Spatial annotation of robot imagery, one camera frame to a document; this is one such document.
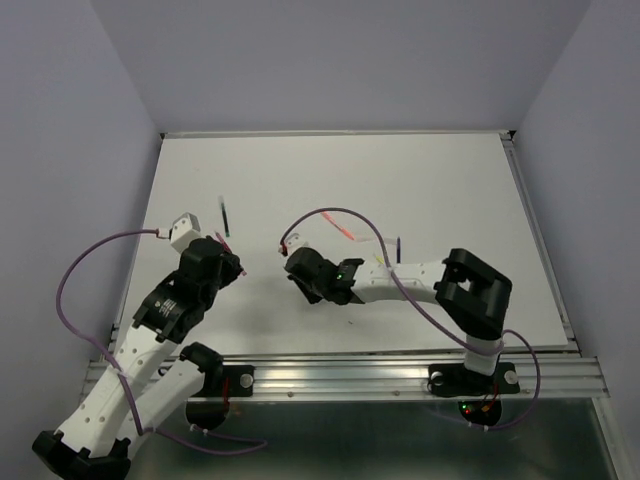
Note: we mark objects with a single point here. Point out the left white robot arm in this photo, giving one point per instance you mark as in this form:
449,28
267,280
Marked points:
150,375

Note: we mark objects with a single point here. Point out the orange pen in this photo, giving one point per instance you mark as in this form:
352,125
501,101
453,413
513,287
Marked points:
343,230

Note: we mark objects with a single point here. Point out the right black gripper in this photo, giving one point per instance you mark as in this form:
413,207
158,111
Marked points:
312,297

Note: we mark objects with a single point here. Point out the green pen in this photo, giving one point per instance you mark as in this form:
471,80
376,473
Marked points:
225,219

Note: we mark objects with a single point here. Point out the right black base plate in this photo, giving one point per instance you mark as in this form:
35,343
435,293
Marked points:
454,380

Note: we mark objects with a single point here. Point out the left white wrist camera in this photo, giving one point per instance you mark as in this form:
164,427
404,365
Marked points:
183,231

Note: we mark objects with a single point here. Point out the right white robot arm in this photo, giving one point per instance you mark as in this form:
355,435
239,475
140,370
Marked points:
473,294

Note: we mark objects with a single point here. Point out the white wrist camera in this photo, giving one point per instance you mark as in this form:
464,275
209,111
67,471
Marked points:
183,231
291,244

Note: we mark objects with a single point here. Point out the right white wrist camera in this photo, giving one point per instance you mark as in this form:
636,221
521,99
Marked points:
291,244

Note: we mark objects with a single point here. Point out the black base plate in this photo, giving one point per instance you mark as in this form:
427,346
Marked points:
228,381
454,380

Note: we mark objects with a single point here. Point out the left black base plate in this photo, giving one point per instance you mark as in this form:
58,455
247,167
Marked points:
228,381

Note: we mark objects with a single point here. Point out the aluminium mounting rail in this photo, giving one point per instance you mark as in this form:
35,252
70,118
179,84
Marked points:
352,378

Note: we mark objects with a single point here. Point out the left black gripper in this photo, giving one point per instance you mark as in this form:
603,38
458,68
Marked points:
232,269

